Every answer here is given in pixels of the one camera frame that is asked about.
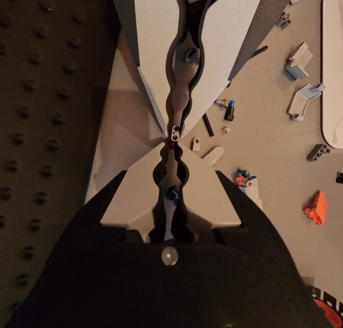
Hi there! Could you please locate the orange three-lobe toy piece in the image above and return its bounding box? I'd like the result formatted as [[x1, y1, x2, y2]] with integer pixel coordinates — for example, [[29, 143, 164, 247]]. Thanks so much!
[[161, 130, 176, 152]]

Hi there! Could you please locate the black white patterned strip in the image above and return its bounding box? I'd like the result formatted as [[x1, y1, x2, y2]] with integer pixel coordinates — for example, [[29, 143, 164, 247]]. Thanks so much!
[[308, 286, 343, 307]]

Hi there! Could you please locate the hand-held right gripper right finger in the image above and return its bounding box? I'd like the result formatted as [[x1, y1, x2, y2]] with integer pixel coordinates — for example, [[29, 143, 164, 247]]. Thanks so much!
[[175, 142, 242, 240]]

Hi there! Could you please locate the orange toy wedge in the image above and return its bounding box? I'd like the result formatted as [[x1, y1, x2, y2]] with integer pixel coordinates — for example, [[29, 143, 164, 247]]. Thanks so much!
[[303, 190, 328, 226]]

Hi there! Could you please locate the orange round object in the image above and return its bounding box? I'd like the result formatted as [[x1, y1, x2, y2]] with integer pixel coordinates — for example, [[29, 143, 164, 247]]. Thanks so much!
[[313, 299, 343, 328]]

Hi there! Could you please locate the black connector with blue pin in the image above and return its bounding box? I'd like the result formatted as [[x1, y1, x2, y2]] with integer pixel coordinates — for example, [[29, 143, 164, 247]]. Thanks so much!
[[224, 100, 236, 121]]

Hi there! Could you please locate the grey orange toy assembly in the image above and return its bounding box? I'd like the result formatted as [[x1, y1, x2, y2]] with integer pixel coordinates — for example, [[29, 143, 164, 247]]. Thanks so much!
[[235, 168, 264, 210]]

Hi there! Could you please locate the dark grey three-hole beam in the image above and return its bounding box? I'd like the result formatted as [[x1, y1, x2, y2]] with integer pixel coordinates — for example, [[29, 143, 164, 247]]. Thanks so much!
[[306, 144, 331, 162]]

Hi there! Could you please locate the white book stand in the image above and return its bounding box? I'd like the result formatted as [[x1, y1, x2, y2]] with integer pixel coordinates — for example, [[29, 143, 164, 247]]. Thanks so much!
[[321, 0, 343, 149]]

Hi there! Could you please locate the grey angled panel block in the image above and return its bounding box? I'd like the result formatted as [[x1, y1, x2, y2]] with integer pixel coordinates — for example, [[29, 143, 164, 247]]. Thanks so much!
[[285, 42, 313, 80]]

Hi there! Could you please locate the long black toy axle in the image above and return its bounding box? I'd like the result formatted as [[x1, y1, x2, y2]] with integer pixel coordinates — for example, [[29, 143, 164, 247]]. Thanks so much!
[[202, 113, 215, 137]]

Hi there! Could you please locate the grey curved toy panel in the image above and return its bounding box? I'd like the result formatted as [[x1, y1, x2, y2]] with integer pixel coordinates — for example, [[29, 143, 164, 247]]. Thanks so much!
[[287, 83, 326, 121]]

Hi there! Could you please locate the grey claw toy piece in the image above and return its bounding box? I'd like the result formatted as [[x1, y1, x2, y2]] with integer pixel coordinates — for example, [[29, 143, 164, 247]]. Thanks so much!
[[184, 48, 201, 64]]

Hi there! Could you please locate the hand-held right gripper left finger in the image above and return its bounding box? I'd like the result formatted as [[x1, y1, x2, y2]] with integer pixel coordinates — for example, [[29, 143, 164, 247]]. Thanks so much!
[[100, 142, 168, 243]]

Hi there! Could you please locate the short black toy axle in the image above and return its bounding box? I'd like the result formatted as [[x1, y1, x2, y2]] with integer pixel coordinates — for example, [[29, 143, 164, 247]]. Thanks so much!
[[250, 45, 269, 58]]

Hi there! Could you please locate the black studded mat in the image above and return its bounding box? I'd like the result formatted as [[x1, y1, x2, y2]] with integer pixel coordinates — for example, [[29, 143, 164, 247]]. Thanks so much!
[[0, 0, 121, 328]]

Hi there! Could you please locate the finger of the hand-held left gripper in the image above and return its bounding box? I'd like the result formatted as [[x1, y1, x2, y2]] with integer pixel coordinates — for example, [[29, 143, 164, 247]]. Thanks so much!
[[180, 0, 265, 138], [133, 0, 186, 136]]

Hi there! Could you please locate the grey double tube connector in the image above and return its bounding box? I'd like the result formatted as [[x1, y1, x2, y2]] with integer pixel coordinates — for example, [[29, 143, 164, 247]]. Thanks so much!
[[276, 12, 292, 30]]

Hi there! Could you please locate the white toy blade piece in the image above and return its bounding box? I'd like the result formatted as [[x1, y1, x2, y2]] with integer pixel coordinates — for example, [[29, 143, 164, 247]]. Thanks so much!
[[202, 146, 225, 166]]

